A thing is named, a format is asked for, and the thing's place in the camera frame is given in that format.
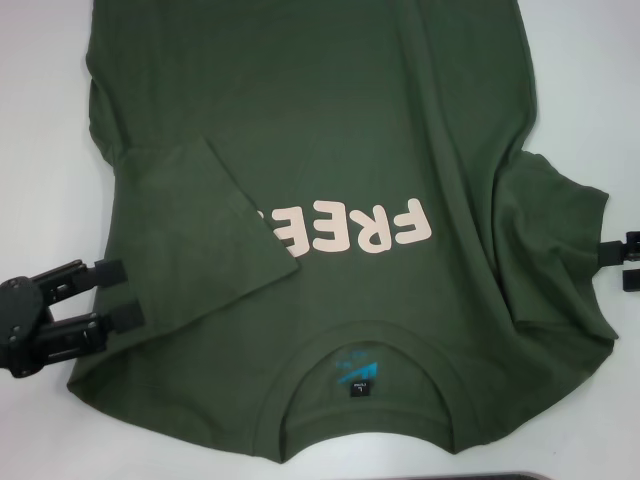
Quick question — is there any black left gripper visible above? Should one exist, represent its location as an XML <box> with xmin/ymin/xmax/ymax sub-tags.
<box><xmin>0</xmin><ymin>258</ymin><xmax>147</xmax><ymax>379</ymax></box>

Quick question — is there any dark green FREE t-shirt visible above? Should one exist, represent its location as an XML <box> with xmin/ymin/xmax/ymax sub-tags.
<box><xmin>66</xmin><ymin>0</ymin><xmax>621</xmax><ymax>457</ymax></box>

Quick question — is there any dark flat device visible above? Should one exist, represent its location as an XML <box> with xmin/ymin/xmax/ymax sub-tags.
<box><xmin>446</xmin><ymin>469</ymin><xmax>547</xmax><ymax>480</ymax></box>

